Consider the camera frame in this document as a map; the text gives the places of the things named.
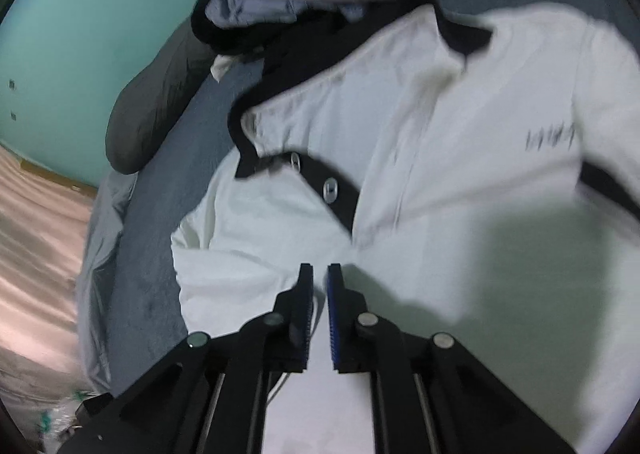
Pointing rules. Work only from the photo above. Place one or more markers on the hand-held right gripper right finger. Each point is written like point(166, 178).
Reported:
point(332, 319)

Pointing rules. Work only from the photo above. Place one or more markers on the pink curtain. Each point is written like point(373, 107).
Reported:
point(35, 259)

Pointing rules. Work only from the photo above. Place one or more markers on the clear plastic bag green print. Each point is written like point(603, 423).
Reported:
point(60, 419)

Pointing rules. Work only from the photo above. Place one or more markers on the small cream cloth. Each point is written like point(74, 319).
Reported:
point(222, 66)

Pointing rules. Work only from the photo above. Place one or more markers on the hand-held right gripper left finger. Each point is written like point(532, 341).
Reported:
point(309, 319)

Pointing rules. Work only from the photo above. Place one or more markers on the light grey duvet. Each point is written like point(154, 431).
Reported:
point(100, 274)

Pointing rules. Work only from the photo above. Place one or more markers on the white polo shirt black trim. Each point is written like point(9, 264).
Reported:
point(450, 184)

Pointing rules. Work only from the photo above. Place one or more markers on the blue patterned bed sheet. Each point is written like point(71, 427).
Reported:
point(150, 259)

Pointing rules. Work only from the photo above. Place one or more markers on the dark grey long pillow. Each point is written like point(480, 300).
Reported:
point(155, 108)

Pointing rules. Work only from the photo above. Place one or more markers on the wooden window frame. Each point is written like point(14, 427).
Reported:
point(60, 178)

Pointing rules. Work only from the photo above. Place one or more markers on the light blue shirt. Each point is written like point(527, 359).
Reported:
point(260, 8)

